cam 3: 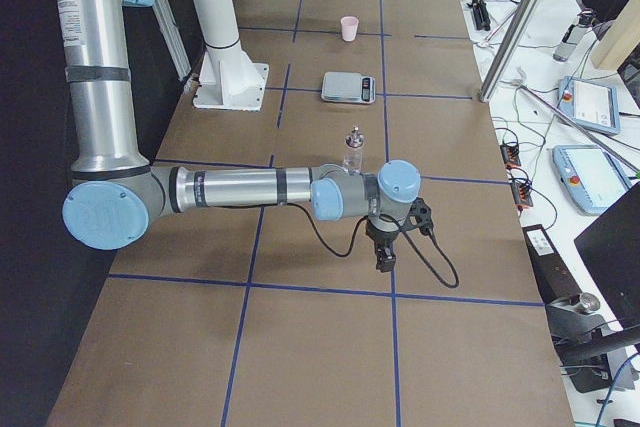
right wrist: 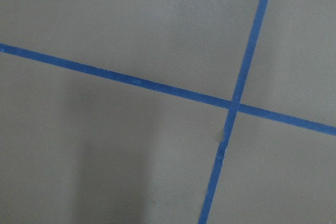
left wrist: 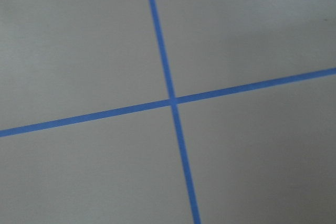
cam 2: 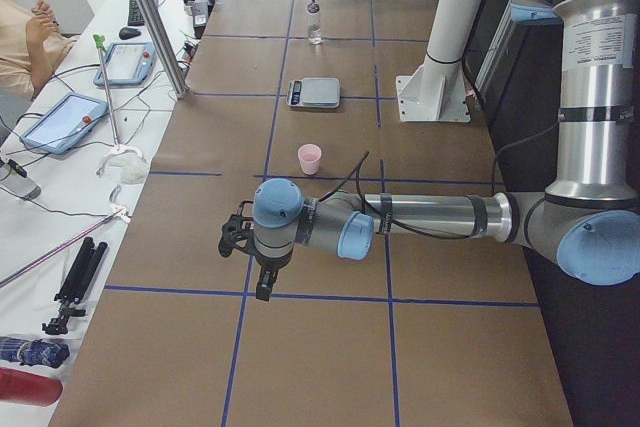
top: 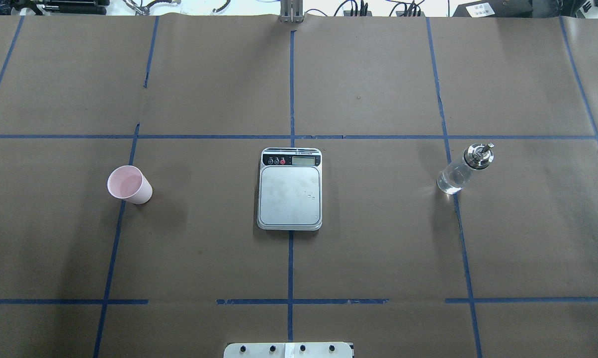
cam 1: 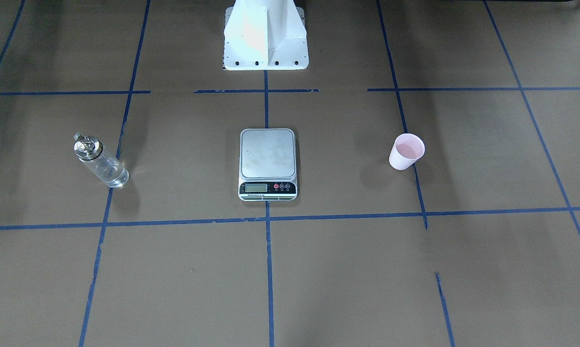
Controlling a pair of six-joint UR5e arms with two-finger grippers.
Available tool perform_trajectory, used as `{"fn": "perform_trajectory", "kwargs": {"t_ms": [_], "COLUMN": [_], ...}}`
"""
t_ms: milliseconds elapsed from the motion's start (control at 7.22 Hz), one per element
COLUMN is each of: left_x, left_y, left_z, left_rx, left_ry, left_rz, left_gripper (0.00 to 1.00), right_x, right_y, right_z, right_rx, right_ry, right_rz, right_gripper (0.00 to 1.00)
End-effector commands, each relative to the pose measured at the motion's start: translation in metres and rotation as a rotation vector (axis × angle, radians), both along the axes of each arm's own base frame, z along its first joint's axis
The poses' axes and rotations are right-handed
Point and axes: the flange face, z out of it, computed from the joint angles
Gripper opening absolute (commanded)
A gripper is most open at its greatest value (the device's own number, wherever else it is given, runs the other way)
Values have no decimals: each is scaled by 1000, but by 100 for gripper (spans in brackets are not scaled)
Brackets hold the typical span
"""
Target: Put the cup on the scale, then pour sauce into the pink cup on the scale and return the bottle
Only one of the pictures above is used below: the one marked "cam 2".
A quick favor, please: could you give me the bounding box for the blue teach pendant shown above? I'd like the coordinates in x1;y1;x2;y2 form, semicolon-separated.
98;42;156;87
20;93;108;155

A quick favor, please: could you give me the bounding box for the black computer mouse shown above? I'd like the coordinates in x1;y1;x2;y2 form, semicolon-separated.
118;26;141;40

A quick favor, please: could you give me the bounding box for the silver digital kitchen scale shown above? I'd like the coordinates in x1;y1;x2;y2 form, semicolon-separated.
287;77;340;109

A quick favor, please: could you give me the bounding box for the white power adapter box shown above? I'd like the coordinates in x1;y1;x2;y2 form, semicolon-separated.
185;0;209;28

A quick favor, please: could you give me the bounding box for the blue folded umbrella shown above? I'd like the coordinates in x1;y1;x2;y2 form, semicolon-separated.
1;336;70;369

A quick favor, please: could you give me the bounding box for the black folded tripod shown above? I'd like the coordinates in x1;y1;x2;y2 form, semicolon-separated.
42;237;108;335

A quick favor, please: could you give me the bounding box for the clear glass sauce bottle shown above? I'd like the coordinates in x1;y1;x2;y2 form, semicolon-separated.
306;0;322;45

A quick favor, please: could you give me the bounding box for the aluminium frame post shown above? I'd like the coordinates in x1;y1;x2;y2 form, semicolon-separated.
136;0;188;99

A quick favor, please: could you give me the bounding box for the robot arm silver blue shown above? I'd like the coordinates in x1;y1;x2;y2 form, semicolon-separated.
219;0;639;301

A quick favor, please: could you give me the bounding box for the far blue teach pendant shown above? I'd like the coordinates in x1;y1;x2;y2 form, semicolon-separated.
98;42;156;87

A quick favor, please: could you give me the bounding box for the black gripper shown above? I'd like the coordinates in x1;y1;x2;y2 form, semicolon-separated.
255;244;292;301

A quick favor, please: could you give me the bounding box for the metal rod green tip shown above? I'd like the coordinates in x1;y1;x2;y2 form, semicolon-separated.
92;34;120;148

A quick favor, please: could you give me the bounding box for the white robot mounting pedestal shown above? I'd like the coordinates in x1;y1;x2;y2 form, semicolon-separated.
396;0;482;123

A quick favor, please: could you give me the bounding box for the white crumpled cloth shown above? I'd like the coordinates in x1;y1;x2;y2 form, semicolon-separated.
96;145;149;185

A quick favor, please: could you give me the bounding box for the black computer keyboard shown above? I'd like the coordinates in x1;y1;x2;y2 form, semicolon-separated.
127;0;160;27

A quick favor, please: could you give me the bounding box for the red cylinder bottle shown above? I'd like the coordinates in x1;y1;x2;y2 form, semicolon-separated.
1;368;63;406

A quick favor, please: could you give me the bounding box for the near blue teach pendant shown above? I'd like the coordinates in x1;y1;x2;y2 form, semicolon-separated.
20;93;108;155

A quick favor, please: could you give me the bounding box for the person in beige shirt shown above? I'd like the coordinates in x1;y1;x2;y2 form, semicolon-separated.
1;0;78;101

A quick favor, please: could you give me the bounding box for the grey handheld device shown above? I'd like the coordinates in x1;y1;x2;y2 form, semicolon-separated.
1;159;41;200

